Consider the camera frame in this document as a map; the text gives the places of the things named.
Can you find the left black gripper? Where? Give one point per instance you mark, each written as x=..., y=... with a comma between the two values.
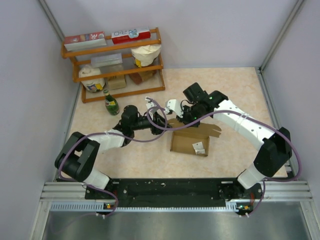
x=158, y=124

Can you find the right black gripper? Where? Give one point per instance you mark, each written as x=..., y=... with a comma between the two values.
x=184, y=120

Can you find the brown cardboard box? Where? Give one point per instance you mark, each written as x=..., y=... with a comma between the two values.
x=182, y=139

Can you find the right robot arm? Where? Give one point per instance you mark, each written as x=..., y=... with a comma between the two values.
x=272, y=145

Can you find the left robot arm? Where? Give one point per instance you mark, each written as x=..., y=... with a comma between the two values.
x=78, y=155

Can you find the clear plastic box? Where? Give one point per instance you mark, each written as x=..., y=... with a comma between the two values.
x=106, y=60

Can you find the red white wrap box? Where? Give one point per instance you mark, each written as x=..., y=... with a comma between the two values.
x=130, y=35

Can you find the red grey foil box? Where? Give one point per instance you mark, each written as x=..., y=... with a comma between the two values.
x=85, y=41

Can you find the green glass bottle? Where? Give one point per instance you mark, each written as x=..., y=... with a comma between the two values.
x=111, y=103

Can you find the brown bread pieces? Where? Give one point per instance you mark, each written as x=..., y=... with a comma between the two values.
x=140, y=77

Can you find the tan cardboard packet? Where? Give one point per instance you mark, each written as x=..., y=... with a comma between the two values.
x=117, y=81

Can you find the wooden shelf rack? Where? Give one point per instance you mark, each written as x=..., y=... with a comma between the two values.
x=155, y=84

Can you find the white paper bag upper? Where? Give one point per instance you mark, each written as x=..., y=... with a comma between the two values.
x=145, y=55

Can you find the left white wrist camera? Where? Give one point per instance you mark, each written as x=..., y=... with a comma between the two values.
x=152, y=107

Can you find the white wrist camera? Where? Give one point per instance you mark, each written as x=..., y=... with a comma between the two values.
x=152, y=107
x=173, y=106

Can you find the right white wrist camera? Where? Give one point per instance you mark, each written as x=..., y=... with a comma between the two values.
x=173, y=106

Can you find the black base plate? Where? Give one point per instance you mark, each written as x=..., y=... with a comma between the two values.
x=175, y=192

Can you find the aluminium front rail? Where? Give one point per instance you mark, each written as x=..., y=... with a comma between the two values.
x=70, y=196

